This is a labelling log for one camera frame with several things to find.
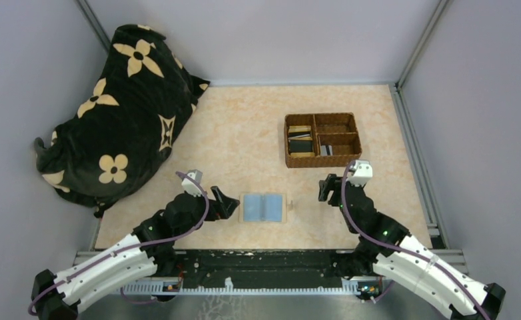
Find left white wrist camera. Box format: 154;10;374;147
181;169;203;197

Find cards in basket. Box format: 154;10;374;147
287;125;314;157

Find black floral blanket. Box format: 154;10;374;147
33;24;210;218

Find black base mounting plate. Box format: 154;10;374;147
156;249;377;289

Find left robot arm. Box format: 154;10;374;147
28;186;240;319

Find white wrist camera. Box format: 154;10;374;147
181;169;203;197
347;159;373;187

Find aluminium frame rail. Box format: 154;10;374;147
388;0;469;275

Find brown woven divided basket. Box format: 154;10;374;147
284;113;362;168

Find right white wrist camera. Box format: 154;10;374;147
347;159;373;187

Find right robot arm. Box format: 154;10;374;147
318;174;506;319

